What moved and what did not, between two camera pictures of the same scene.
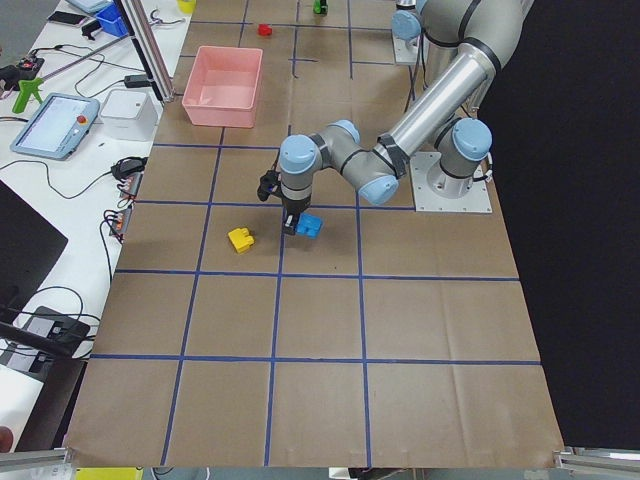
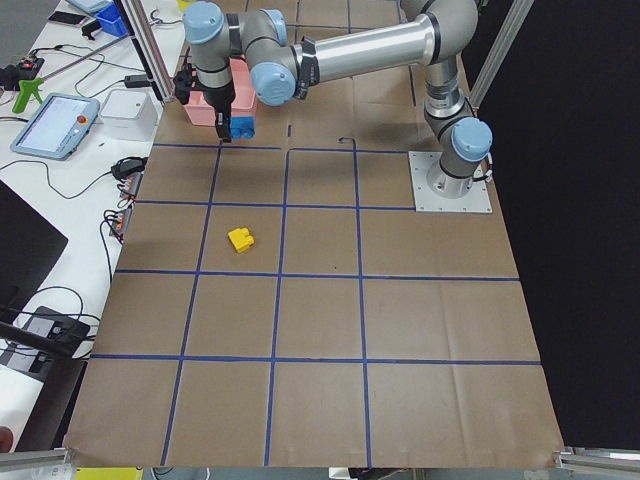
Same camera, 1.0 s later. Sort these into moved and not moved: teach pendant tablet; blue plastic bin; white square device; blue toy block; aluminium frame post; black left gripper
Moved: blue toy block; black left gripper
Not moved: aluminium frame post; white square device; blue plastic bin; teach pendant tablet
